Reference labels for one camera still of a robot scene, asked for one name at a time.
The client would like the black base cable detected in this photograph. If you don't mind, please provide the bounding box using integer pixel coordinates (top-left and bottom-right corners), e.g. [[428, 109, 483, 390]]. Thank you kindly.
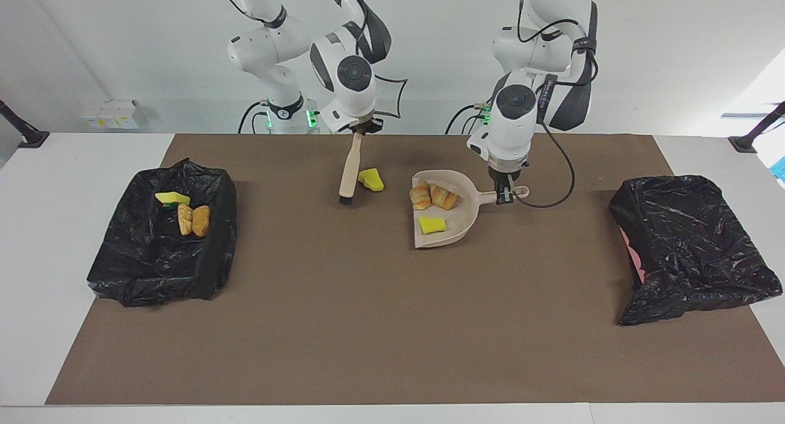
[[238, 101, 270, 134], [445, 103, 491, 135]]

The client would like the black bag-lined pink bin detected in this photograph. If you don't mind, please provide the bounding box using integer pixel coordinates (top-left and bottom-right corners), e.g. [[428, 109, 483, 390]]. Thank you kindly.
[[608, 175, 784, 326]]

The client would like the beige brush with black bristles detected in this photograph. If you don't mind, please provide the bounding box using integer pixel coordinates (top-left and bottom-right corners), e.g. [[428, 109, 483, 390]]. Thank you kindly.
[[339, 133, 366, 206]]

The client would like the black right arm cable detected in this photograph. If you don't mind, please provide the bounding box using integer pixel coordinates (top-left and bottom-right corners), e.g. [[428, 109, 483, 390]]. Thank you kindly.
[[218, 0, 408, 121]]

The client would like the white wall socket box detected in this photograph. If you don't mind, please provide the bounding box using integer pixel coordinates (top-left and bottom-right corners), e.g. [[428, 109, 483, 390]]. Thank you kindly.
[[81, 99, 140, 130]]

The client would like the black right base cable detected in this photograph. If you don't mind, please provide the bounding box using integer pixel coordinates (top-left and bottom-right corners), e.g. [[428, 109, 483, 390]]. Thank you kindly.
[[238, 101, 270, 134]]

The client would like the brown breaded nugget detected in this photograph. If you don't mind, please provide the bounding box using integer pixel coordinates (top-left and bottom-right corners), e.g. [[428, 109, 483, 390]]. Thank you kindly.
[[191, 204, 212, 237]]

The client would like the black bag-lined trash bin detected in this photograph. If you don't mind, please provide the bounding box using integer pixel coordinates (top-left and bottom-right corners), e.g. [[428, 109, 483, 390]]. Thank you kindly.
[[86, 158, 239, 308]]

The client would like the large yellow sponge piece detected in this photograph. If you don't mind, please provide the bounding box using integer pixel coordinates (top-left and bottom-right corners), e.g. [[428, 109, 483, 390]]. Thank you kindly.
[[358, 168, 386, 193]]

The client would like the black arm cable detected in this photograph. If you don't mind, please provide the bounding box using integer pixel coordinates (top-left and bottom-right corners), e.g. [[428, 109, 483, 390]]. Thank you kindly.
[[515, 0, 599, 209], [218, 0, 408, 121]]

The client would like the brown paper table mat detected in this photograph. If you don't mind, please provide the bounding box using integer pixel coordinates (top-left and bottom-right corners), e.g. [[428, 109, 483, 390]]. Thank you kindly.
[[45, 133, 785, 406]]

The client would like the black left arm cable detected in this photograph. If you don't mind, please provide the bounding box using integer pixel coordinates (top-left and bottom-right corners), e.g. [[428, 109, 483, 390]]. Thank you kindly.
[[515, 0, 599, 209]]

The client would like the black camera stand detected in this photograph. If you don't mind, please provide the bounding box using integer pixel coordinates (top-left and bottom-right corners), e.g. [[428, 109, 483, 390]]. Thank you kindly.
[[728, 101, 785, 154], [0, 99, 50, 149]]

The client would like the pale bread chunk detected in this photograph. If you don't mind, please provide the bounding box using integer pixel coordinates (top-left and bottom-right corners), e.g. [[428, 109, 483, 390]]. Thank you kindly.
[[429, 185, 459, 211]]

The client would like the black left base cable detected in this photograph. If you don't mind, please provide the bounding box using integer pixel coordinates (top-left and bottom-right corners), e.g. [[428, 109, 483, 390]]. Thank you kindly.
[[445, 103, 491, 135]]

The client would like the beige plastic dustpan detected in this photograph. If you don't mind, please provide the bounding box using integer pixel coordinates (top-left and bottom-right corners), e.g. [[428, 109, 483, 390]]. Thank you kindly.
[[411, 169, 530, 249]]

